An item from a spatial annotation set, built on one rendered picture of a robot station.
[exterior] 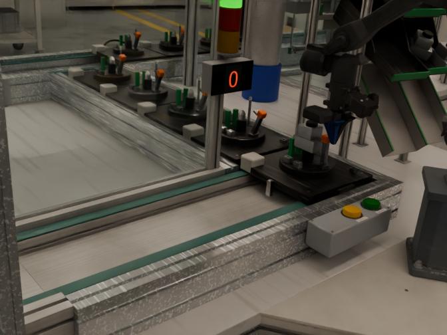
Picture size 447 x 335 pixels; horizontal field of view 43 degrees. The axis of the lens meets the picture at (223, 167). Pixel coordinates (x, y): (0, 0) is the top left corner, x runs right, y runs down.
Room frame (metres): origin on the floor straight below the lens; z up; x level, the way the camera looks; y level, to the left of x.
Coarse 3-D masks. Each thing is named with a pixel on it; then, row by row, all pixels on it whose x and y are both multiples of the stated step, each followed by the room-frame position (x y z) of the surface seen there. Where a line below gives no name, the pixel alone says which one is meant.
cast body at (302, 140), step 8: (304, 128) 1.31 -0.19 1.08; (312, 128) 1.30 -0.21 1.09; (320, 128) 1.31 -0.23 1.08; (296, 136) 1.32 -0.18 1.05; (304, 136) 1.31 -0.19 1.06; (312, 136) 1.29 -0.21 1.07; (320, 136) 1.31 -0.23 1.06; (296, 144) 1.32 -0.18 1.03; (304, 144) 1.30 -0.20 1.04; (312, 144) 1.28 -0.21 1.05; (320, 144) 1.30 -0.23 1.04; (312, 152) 1.28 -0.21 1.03
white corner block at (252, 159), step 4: (252, 152) 1.35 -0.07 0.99; (244, 156) 1.32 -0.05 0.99; (248, 156) 1.32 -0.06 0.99; (252, 156) 1.32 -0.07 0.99; (256, 156) 1.32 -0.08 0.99; (260, 156) 1.33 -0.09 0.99; (244, 160) 1.32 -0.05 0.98; (248, 160) 1.31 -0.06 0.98; (252, 160) 1.30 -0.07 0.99; (256, 160) 1.31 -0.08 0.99; (260, 160) 1.31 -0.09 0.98; (244, 164) 1.32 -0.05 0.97; (248, 164) 1.31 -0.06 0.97; (252, 164) 1.30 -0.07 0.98; (256, 164) 1.31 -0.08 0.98; (260, 164) 1.32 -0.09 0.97; (244, 168) 1.32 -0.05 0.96; (248, 168) 1.31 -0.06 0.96
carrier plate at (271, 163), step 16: (272, 160) 1.35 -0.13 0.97; (336, 160) 1.39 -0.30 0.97; (256, 176) 1.28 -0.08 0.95; (272, 176) 1.25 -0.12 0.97; (288, 176) 1.26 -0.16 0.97; (336, 176) 1.28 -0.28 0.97; (352, 176) 1.29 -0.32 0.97; (368, 176) 1.30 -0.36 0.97; (288, 192) 1.20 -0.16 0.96; (304, 192) 1.17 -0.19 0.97; (320, 192) 1.18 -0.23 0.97; (336, 192) 1.22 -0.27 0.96
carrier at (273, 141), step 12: (228, 120) 1.53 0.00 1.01; (240, 120) 1.50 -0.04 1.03; (228, 132) 1.46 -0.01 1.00; (240, 132) 1.50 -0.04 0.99; (264, 132) 1.51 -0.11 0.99; (228, 144) 1.45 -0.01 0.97; (240, 144) 1.44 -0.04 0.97; (252, 144) 1.45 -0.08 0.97; (264, 144) 1.47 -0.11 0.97; (276, 144) 1.47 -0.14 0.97; (288, 144) 1.48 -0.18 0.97; (228, 156) 1.37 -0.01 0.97; (240, 156) 1.37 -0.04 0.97
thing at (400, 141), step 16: (368, 64) 1.60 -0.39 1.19; (368, 80) 1.55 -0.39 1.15; (384, 80) 1.58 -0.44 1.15; (384, 96) 1.54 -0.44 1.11; (400, 96) 1.53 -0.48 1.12; (384, 112) 1.50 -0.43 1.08; (400, 112) 1.52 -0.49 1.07; (384, 128) 1.40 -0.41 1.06; (400, 128) 1.48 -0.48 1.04; (416, 128) 1.47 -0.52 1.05; (384, 144) 1.39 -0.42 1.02; (400, 144) 1.44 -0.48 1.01; (416, 144) 1.46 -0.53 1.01
